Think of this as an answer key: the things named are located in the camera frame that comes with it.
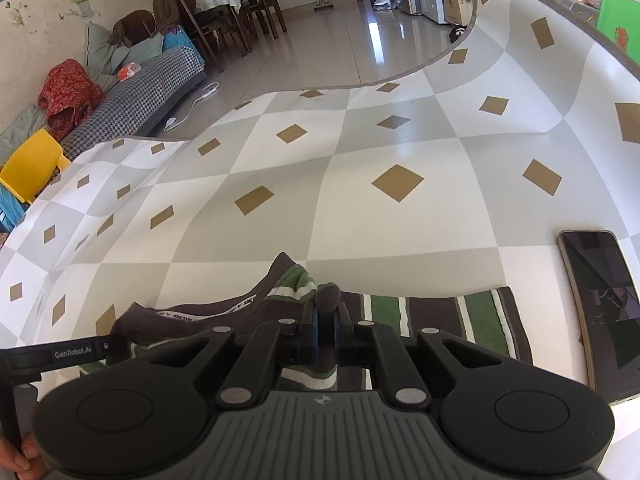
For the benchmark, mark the red patterned cloth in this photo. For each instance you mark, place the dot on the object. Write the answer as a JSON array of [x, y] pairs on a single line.
[[67, 95]]

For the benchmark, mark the yellow plastic chair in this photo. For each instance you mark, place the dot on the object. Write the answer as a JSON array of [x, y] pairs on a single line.
[[30, 160]]

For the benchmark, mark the black shoe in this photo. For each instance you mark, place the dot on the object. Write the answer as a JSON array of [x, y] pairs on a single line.
[[460, 34]]

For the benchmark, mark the green brown striped t-shirt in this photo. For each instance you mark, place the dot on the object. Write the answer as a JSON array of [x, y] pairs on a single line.
[[430, 315]]

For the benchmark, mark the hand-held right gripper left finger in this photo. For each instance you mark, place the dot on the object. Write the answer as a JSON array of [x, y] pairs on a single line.
[[307, 335]]

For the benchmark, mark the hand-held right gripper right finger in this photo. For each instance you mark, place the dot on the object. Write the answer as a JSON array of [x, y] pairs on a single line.
[[342, 335]]

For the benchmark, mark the black smartphone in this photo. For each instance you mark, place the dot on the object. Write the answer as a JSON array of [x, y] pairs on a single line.
[[607, 310]]

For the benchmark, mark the checkered diamond table cover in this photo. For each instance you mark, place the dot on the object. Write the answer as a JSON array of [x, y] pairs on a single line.
[[400, 235]]

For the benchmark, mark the person's left hand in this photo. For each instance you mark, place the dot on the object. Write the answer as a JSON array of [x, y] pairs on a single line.
[[15, 465]]

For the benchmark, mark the grey-green pillow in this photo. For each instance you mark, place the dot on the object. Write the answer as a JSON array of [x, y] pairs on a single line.
[[102, 52]]

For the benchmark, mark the blue cartoon cloth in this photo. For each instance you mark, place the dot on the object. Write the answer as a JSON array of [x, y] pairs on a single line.
[[10, 210]]

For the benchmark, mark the plastic bag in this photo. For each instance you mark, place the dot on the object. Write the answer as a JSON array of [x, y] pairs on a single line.
[[385, 1]]

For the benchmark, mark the olive cloth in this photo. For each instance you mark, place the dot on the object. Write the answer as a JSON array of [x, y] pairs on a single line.
[[165, 10]]

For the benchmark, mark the houndstooth sofa bed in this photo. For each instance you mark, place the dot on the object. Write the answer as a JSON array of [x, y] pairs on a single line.
[[140, 95]]

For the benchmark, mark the orange packet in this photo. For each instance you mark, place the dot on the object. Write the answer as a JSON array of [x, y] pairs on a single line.
[[129, 71]]

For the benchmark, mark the white power strip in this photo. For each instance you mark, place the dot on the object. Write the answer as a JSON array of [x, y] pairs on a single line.
[[172, 122]]

